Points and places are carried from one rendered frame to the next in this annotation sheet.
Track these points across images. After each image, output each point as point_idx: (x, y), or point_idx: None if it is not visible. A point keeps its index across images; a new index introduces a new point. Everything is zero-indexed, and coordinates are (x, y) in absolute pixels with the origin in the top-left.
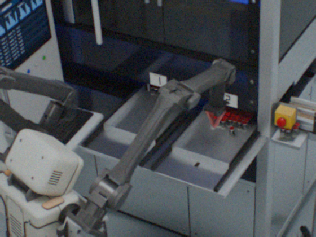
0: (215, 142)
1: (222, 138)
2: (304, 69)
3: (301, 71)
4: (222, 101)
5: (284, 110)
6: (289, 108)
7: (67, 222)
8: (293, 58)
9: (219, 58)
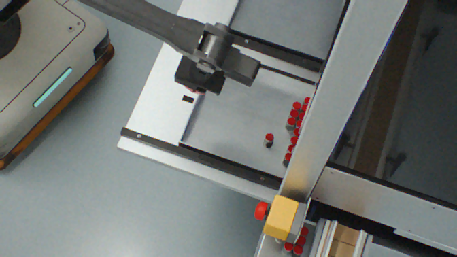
0: (247, 120)
1: (260, 129)
2: (451, 251)
3: (432, 241)
4: (196, 76)
5: (279, 211)
6: (288, 219)
7: None
8: (398, 204)
9: (219, 28)
